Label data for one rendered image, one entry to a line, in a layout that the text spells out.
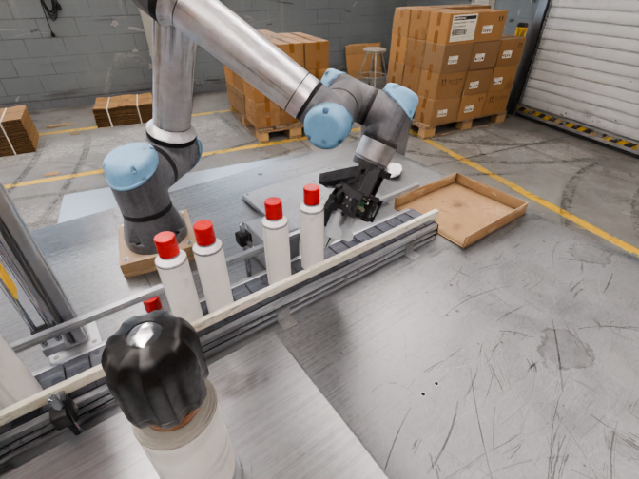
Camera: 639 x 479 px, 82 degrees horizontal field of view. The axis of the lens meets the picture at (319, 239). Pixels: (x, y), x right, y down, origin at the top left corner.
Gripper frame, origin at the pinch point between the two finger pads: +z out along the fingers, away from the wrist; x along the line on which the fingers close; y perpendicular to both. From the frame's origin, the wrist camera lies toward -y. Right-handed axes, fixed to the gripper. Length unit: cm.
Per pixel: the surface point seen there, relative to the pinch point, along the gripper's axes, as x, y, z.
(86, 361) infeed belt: -41, -2, 30
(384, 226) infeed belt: 21.0, -1.6, -5.8
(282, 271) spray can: -11.2, 3.1, 7.0
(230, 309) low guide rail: -21.4, 4.9, 14.9
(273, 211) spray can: -18.7, 2.0, -5.0
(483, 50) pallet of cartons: 286, -175, -151
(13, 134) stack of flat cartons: -29, -392, 103
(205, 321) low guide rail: -25.6, 4.9, 17.6
